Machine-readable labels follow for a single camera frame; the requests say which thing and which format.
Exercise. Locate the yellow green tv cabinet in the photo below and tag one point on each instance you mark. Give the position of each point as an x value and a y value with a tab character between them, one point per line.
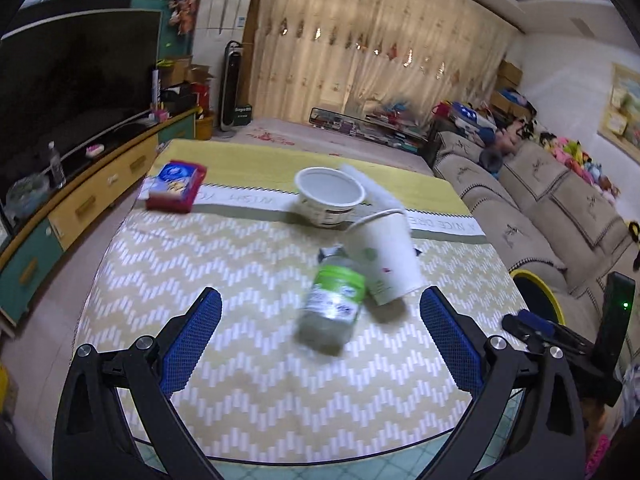
34	252

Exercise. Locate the beige curtains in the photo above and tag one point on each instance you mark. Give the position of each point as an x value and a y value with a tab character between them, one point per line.
353	56

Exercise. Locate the white paper bowl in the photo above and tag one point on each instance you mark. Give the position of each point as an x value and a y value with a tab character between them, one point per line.
326	196

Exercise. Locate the green toothpick jar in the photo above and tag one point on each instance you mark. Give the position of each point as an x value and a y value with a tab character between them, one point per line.
331	308

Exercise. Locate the glass ashtray bowl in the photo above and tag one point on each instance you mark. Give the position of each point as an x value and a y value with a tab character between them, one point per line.
27	195

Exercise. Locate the white paper cup green leaf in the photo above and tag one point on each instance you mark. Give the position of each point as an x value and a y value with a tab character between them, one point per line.
382	247

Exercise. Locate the pile of plush toys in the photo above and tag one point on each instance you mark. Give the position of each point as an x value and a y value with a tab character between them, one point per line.
570	154

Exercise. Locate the floral beige floor mat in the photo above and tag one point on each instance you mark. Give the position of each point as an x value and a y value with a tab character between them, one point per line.
279	134

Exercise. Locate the black tower fan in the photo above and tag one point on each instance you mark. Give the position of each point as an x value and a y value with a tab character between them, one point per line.
229	85

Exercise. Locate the red tray with tissue pack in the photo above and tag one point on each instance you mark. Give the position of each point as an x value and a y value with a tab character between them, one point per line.
175	188

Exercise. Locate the beige sofa with covers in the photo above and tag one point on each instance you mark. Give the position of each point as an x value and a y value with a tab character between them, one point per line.
543	218

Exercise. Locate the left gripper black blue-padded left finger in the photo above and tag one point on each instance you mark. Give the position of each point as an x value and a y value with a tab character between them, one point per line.
92	438

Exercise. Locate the white blue toothpaste box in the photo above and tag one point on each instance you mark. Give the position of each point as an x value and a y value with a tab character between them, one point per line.
330	252

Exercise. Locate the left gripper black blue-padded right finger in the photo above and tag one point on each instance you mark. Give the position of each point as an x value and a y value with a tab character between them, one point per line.
547	437

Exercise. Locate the yellow rimmed trash bin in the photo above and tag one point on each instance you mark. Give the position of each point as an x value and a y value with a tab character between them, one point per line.
538	296

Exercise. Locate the clear water bottle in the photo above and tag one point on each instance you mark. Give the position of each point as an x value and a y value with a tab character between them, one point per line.
56	167

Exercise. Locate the white standing air conditioner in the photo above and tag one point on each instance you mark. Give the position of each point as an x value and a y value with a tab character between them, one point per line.
218	22

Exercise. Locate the black television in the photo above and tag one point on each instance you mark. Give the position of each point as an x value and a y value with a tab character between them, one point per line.
67	79

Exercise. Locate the framed wall picture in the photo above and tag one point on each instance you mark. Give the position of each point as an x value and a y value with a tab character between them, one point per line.
620	120

